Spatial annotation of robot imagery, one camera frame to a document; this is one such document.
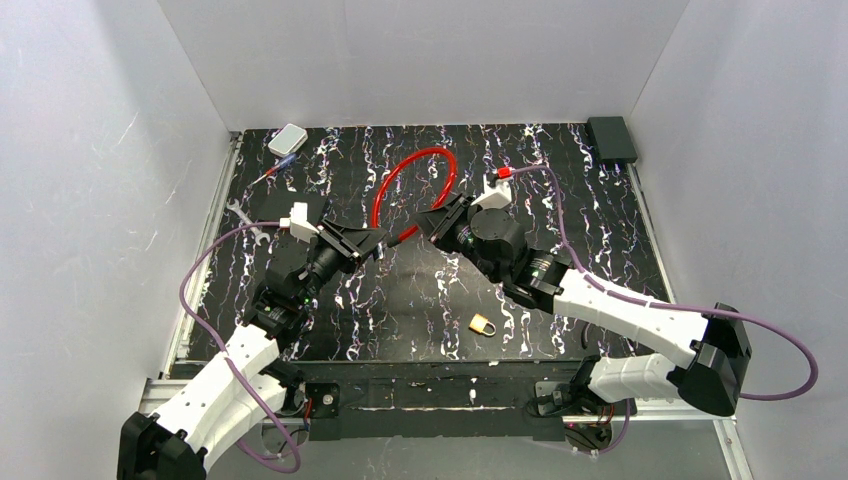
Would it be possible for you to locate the brass padlock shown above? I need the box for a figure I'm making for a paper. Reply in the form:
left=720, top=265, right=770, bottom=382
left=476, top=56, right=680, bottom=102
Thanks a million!
left=468, top=314, right=497, bottom=337

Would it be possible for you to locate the purple cable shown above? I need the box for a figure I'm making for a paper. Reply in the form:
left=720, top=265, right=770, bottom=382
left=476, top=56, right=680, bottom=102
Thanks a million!
left=180, top=221, right=303, bottom=475
left=510, top=165, right=820, bottom=403

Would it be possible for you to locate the red blue screwdriver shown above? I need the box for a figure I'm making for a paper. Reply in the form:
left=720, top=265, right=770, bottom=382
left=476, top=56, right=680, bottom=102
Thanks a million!
left=250, top=153, right=297, bottom=187

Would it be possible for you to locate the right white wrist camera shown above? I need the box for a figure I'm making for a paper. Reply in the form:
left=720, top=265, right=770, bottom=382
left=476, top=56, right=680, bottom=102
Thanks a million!
left=472, top=167, right=513, bottom=209

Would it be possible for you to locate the red cable lock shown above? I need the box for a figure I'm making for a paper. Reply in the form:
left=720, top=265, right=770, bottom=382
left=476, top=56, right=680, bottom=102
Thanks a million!
left=369, top=146, right=458, bottom=228

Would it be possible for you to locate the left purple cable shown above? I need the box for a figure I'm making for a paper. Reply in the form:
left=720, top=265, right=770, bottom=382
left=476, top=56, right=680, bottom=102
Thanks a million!
left=180, top=221, right=303, bottom=475

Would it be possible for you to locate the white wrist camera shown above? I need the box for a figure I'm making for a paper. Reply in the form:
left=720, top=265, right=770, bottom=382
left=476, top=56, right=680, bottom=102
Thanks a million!
left=278, top=202, right=319, bottom=243
left=472, top=167, right=513, bottom=209

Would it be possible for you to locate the silver wrench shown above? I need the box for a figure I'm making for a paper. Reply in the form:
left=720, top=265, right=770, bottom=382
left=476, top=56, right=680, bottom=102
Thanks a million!
left=225, top=199, right=271, bottom=246

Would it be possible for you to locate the black flat box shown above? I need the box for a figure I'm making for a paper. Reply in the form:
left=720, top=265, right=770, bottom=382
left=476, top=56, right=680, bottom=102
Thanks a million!
left=253, top=190, right=329, bottom=226

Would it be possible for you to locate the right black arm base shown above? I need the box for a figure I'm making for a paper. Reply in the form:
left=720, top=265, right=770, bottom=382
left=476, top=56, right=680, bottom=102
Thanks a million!
left=527, top=380, right=638, bottom=423

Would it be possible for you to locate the black corner box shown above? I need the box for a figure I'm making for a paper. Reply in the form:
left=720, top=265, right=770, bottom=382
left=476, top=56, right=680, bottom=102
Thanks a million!
left=586, top=116, right=638, bottom=165

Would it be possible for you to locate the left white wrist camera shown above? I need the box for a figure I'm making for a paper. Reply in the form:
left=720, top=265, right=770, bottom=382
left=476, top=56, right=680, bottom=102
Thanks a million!
left=278, top=202, right=319, bottom=243

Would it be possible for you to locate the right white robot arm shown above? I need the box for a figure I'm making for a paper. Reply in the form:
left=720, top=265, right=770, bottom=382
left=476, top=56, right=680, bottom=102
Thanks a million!
left=414, top=196, right=752, bottom=417

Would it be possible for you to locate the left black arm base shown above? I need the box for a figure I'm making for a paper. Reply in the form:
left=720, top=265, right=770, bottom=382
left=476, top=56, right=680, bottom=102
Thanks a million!
left=305, top=382, right=340, bottom=419

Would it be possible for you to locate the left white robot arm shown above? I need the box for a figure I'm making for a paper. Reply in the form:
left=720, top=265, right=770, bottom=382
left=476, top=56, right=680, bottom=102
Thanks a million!
left=117, top=219, right=387, bottom=479

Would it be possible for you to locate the white rectangular box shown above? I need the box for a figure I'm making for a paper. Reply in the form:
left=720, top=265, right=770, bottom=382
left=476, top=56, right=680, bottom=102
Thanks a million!
left=268, top=123, right=308, bottom=157

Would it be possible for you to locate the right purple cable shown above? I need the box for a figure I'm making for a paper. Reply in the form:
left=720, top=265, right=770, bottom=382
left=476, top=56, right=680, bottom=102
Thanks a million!
left=510, top=165, right=820, bottom=403

